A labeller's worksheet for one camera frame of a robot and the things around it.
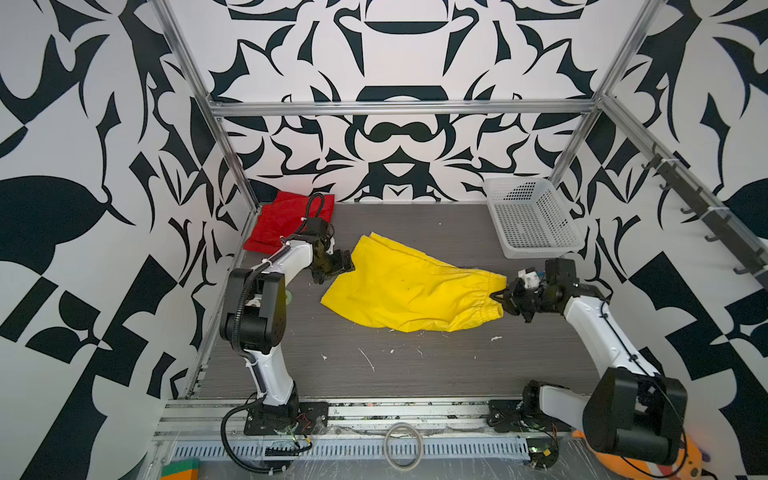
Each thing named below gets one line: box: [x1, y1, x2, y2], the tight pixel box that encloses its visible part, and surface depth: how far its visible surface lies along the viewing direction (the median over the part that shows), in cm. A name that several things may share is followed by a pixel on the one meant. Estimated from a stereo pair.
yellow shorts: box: [321, 232, 507, 332], surface depth 94 cm
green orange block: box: [160, 458, 200, 480], surface depth 67 cm
